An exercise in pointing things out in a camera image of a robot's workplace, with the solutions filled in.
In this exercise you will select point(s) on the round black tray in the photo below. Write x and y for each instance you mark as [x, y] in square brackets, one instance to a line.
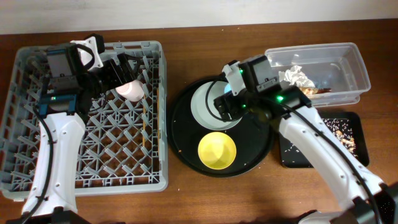
[253, 138]

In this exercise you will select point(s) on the grey round plate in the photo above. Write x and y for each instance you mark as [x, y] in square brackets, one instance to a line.
[200, 112]

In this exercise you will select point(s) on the black rectangular tray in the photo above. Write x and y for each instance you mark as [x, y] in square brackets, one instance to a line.
[299, 161]

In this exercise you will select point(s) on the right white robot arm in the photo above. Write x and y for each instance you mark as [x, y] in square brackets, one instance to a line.
[362, 195]

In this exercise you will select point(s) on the blue cup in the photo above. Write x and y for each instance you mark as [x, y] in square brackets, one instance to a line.
[227, 88]

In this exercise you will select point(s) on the white napkin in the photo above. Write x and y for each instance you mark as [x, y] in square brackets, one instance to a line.
[295, 76]

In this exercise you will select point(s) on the grey dishwasher rack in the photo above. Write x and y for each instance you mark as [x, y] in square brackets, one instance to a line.
[111, 158]

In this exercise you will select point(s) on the yellow bowl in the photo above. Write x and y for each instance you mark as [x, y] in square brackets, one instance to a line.
[217, 150]

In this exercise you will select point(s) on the gold foil wrapper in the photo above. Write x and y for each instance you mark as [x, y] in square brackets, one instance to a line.
[313, 91]

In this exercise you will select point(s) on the food scraps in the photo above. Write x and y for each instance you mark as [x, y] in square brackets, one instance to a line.
[341, 129]

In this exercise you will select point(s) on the clear plastic bin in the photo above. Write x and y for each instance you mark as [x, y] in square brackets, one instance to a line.
[338, 67]

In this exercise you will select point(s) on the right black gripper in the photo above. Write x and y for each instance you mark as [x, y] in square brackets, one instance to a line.
[225, 106]

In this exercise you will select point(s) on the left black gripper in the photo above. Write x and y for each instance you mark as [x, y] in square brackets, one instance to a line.
[121, 71]

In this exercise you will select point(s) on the pink cup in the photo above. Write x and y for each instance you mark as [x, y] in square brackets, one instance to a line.
[132, 91]

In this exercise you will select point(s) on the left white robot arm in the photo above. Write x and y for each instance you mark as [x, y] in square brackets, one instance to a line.
[77, 75]

